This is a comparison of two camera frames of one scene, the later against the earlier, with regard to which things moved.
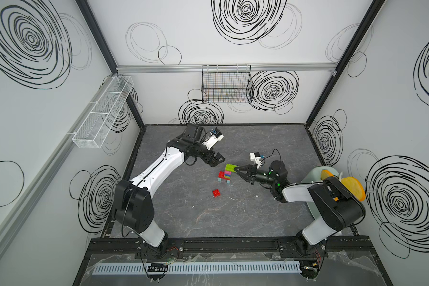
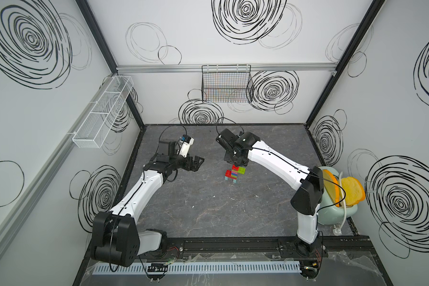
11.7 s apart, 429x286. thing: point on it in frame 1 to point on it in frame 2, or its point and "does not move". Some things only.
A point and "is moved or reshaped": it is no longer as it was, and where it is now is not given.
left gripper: x=214 y=161 to x=187 y=161
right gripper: x=251 y=173 to x=242 y=163
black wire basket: x=226 y=83 does not move
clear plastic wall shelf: x=92 y=131 does not move
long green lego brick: x=230 y=167 is moved or reshaped
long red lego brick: x=221 y=175 to x=228 y=173
